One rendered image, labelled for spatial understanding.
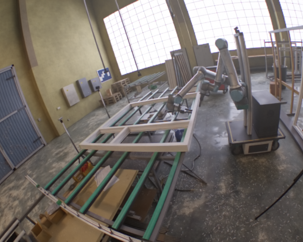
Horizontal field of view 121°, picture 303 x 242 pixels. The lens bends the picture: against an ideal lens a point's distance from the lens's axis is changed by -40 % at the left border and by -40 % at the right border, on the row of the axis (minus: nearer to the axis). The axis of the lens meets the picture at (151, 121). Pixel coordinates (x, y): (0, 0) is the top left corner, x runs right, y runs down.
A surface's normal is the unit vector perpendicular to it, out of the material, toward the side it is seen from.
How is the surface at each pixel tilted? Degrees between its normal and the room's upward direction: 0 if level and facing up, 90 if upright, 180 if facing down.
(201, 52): 90
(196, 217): 0
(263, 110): 90
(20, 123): 90
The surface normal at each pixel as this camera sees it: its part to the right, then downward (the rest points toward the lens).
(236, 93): -0.64, 0.54
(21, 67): 0.89, -0.09
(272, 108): -0.33, 0.47
